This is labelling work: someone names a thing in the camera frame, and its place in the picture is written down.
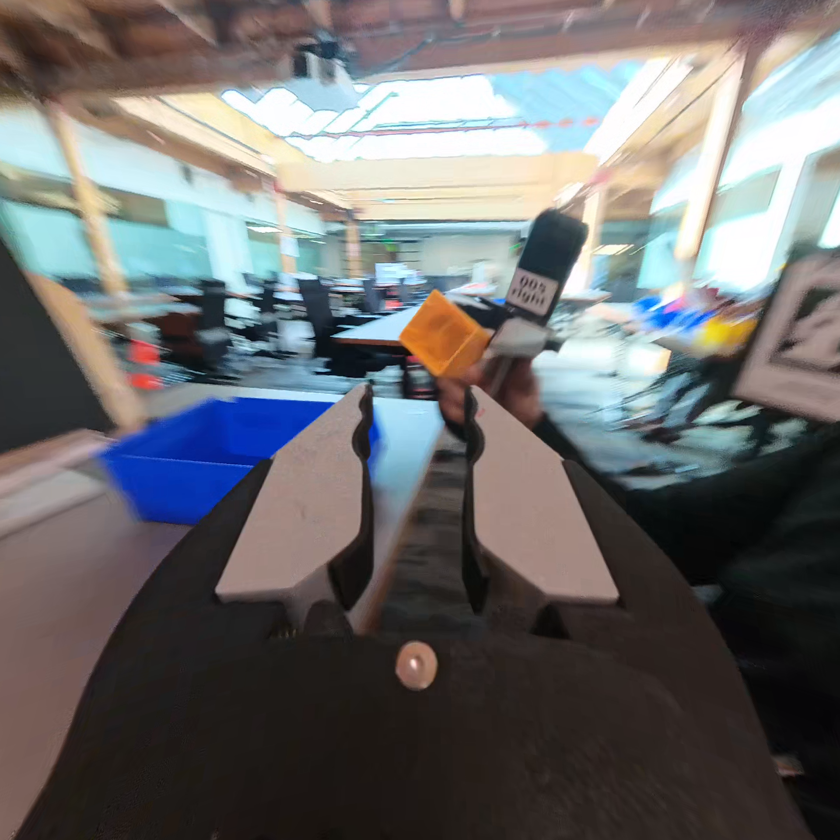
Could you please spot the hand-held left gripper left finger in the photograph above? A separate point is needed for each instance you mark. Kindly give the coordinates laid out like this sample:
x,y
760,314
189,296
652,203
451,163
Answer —
x,y
295,518

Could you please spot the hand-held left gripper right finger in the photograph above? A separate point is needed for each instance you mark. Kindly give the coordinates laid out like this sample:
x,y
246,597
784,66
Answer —
x,y
531,525

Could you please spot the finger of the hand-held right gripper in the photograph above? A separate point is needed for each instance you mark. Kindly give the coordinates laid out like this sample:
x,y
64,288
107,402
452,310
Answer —
x,y
522,340

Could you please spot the orange plastic part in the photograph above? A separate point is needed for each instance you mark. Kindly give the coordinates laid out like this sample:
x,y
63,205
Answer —
x,y
443,334

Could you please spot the blue plastic bin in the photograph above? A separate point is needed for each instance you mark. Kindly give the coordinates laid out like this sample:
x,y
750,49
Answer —
x,y
197,459

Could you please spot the person's right forearm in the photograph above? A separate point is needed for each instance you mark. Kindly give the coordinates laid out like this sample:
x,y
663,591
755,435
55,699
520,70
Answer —
x,y
689,512

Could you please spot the person's right hand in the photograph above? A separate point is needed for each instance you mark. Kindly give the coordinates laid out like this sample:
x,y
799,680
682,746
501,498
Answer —
x,y
518,394

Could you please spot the blue crate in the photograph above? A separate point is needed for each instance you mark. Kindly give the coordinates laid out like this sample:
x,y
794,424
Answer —
x,y
676,315

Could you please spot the small yellow bin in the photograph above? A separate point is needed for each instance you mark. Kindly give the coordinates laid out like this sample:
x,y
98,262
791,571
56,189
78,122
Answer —
x,y
725,336

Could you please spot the black office chair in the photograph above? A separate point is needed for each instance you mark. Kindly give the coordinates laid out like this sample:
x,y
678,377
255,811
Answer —
x,y
318,315
213,321

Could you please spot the orange traffic cone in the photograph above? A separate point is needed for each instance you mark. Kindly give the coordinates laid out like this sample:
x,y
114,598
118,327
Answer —
x,y
144,367

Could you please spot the black white marker board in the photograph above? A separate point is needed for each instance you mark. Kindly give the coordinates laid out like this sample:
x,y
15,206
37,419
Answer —
x,y
800,341

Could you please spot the ceiling projector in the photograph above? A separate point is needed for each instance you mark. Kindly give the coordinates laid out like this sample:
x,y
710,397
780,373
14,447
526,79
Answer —
x,y
321,69

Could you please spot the wooden post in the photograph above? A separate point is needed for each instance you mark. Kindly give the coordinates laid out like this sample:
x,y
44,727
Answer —
x,y
85,197
712,164

